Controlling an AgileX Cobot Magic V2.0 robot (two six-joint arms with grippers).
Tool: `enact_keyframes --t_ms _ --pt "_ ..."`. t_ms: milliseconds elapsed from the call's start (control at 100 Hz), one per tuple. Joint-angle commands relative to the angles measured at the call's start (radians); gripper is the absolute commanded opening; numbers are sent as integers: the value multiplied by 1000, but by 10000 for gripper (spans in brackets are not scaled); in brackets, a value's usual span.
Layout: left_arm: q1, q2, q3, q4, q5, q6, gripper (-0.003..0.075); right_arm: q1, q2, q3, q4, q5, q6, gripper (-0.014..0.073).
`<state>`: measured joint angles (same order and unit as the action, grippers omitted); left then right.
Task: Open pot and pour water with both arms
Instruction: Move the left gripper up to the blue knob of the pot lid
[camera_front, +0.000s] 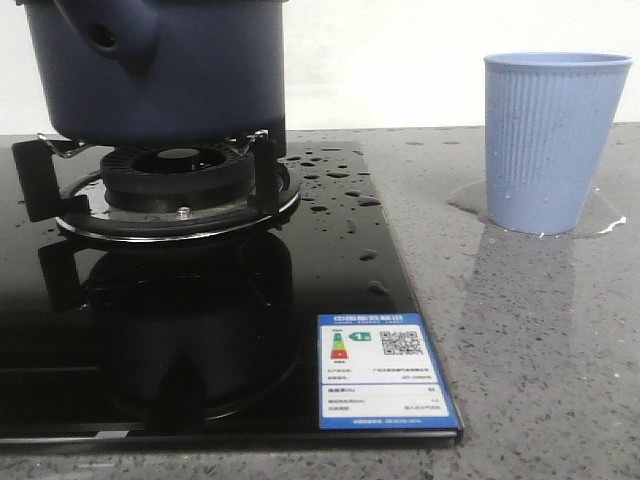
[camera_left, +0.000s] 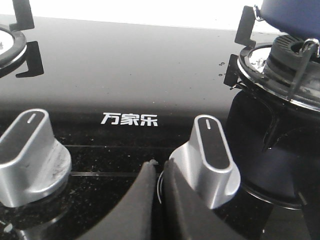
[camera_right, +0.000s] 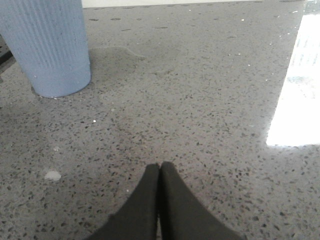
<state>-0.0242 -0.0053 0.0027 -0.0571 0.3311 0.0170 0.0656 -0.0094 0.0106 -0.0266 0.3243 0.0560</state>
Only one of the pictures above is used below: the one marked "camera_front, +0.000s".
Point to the blue energy efficiency label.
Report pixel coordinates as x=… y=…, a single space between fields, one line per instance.
x=379 y=372

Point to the black glass gas stove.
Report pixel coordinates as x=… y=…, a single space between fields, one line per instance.
x=208 y=343

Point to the right gas burner with grate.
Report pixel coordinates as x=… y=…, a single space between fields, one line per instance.
x=160 y=195

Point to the dark blue cooking pot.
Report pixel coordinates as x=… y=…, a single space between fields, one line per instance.
x=159 y=73

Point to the light blue ribbed cup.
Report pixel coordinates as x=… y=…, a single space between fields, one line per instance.
x=547 y=119

